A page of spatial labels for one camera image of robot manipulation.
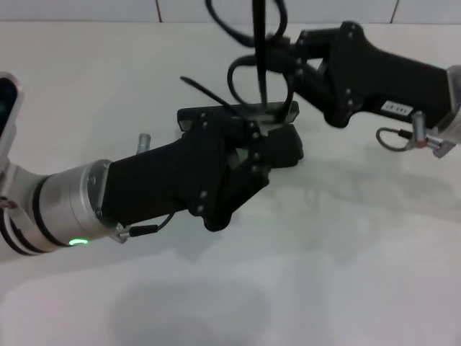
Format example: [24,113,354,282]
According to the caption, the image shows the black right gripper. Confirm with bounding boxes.
[266,20,452,130]

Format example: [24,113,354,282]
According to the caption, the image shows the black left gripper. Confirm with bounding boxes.
[99,113,272,233]

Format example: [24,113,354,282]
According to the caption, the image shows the black thin-framed glasses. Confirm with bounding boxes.
[179,0,297,125]

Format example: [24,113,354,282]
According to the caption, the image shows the black glasses case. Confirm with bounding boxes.
[176,102,301,136]

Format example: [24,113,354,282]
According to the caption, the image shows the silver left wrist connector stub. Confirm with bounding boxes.
[135,132,152,155]

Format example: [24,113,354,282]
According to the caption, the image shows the silver wrist connector stub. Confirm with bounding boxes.
[135,132,152,155]
[411,111,427,148]

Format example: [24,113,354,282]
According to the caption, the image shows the silver right wrist connector stub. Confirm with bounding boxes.
[411,111,427,148]

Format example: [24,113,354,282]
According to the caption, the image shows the thin left wrist cable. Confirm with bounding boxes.
[114,212,177,246]

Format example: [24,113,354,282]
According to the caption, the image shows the thin wrist cable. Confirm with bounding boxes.
[375,128,454,159]
[114,212,177,246]

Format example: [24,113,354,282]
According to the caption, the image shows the thin right wrist cable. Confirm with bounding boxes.
[375,128,454,159]

